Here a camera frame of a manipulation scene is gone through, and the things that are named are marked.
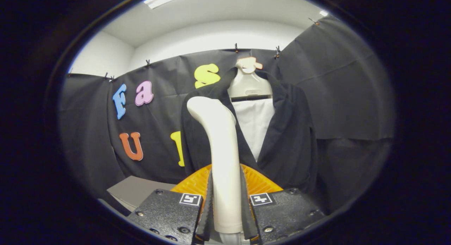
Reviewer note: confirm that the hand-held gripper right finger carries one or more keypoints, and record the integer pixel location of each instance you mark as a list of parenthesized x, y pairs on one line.
[(246, 220)]

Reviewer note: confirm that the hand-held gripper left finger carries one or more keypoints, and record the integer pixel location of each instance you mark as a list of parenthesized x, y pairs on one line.
[(208, 216)]

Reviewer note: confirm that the black backdrop cloth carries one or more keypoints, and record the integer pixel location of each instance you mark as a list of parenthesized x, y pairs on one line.
[(352, 97)]

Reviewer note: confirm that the black jacket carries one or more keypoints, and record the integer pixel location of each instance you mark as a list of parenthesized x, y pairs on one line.
[(289, 142)]

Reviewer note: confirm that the grey cabinet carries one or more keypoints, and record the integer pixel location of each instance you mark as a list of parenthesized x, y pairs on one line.
[(141, 188)]

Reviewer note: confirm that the white mannequin torso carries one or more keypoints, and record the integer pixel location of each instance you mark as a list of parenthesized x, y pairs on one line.
[(253, 121)]

